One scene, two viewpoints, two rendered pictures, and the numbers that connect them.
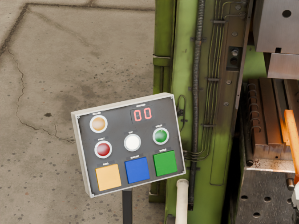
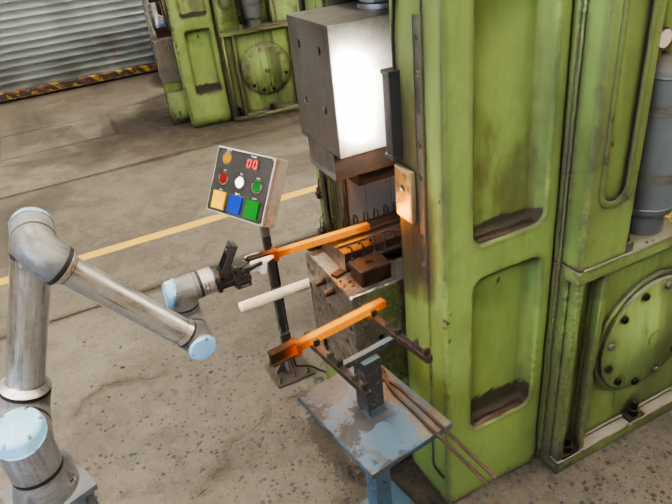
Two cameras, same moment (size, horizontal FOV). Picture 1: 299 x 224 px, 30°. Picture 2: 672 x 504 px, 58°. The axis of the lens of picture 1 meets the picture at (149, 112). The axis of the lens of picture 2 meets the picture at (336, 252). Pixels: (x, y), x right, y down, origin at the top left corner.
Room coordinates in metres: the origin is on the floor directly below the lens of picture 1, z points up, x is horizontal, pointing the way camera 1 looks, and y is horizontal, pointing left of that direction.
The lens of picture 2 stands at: (0.64, -2.20, 2.09)
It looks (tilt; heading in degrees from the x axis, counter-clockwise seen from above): 31 degrees down; 63
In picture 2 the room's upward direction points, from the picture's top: 7 degrees counter-clockwise
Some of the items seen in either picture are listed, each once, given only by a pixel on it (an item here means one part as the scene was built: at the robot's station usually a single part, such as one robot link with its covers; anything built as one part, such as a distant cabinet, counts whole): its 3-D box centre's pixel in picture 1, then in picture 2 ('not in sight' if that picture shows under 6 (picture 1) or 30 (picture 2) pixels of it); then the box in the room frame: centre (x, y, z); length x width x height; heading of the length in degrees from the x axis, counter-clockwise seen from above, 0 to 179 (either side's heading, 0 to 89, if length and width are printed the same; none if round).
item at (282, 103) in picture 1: (284, 108); (385, 228); (1.71, -0.52, 0.99); 0.42 x 0.05 x 0.01; 176
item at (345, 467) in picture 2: not in sight; (345, 438); (1.46, -0.48, 0.01); 0.58 x 0.39 x 0.01; 86
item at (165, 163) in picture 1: (164, 163); (252, 209); (1.38, -0.06, 1.01); 0.07 x 0.05 x 0.07; 111
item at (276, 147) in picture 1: (276, 114); (382, 234); (1.72, -0.50, 0.96); 0.42 x 0.20 x 0.09; 176
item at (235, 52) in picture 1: (234, 57); not in sight; (1.67, -0.30, 1.24); 0.03 x 0.03 x 0.07; 86
